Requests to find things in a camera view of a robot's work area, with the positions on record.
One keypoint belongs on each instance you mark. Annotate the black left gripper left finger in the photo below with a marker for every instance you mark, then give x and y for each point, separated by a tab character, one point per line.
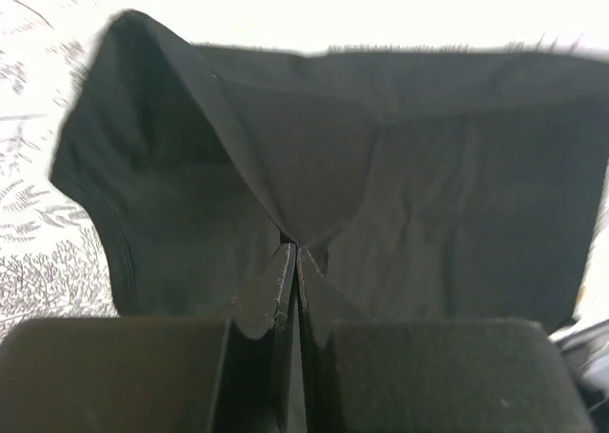
227	373

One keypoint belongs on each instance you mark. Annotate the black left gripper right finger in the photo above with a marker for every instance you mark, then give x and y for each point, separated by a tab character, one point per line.
363	375

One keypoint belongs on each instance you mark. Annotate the black t shirt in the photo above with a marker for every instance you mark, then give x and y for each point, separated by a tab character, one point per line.
421	185

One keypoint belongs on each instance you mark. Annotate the floral patterned table mat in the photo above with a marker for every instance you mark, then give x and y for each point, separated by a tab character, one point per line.
53	262

